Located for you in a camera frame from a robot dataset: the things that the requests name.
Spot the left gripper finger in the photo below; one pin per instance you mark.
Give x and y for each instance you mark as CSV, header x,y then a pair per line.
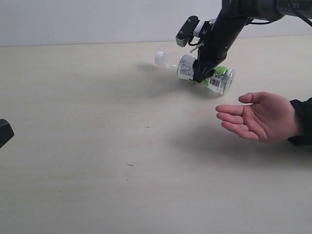
x,y
6,132

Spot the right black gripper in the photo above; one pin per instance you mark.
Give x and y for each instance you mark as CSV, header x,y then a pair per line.
x,y
216,39

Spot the lime label clear bottle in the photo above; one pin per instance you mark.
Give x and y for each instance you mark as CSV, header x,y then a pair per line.
x,y
181,66

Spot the black sleeved forearm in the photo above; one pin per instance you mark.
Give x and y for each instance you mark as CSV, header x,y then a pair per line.
x,y
303,110

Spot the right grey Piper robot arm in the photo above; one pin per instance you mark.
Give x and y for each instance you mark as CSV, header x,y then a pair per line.
x,y
239,13

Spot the open palm human hand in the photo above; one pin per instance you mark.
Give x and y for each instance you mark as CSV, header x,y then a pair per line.
x,y
261,117

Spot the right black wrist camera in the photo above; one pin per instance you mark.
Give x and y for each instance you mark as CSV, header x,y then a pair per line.
x,y
186,32

